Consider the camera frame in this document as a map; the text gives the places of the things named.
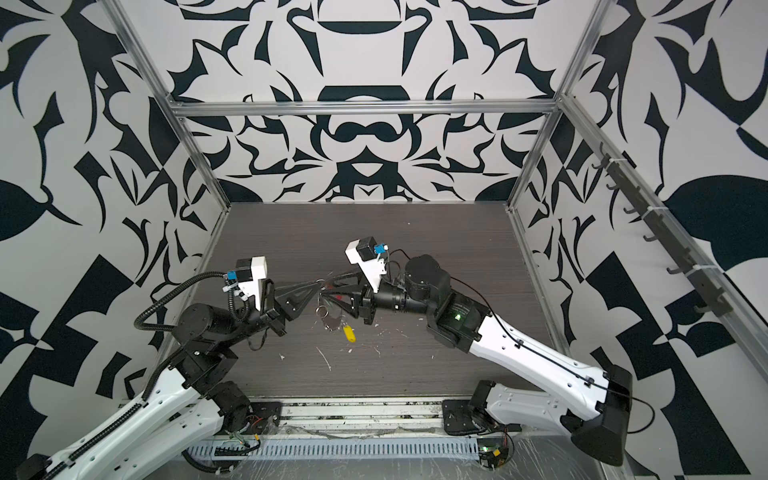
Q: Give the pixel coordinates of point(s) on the metal keyring with red grip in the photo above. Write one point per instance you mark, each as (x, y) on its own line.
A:
(328, 312)

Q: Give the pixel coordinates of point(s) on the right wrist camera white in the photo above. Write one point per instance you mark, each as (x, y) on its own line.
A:
(371, 257)

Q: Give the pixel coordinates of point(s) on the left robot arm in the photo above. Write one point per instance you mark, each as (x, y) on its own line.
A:
(187, 397)

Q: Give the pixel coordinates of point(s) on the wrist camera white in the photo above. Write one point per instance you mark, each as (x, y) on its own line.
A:
(247, 280)
(371, 257)

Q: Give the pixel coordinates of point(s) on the black wall hook rail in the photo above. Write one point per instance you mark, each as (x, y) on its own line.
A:
(665, 230)

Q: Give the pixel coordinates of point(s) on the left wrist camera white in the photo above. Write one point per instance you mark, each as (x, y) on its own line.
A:
(247, 280)

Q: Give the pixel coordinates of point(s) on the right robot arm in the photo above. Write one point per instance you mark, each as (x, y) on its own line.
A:
(589, 404)

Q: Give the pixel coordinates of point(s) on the white slotted cable duct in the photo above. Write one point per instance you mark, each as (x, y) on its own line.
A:
(343, 449)

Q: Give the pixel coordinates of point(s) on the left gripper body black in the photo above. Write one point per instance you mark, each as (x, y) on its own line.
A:
(264, 319)

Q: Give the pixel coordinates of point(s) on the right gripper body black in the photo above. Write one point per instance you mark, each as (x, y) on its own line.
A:
(398, 299)

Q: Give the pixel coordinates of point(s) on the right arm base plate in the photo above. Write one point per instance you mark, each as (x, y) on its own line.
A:
(468, 417)

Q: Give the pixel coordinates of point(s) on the yellow capped key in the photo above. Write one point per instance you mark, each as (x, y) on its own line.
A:
(349, 333)

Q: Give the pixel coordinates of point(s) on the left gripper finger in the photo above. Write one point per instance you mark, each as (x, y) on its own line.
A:
(306, 289)
(297, 305)

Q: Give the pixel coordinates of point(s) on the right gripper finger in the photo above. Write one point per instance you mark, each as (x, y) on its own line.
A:
(343, 279)
(347, 302)

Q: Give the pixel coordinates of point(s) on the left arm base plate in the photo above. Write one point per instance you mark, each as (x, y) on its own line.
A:
(261, 417)

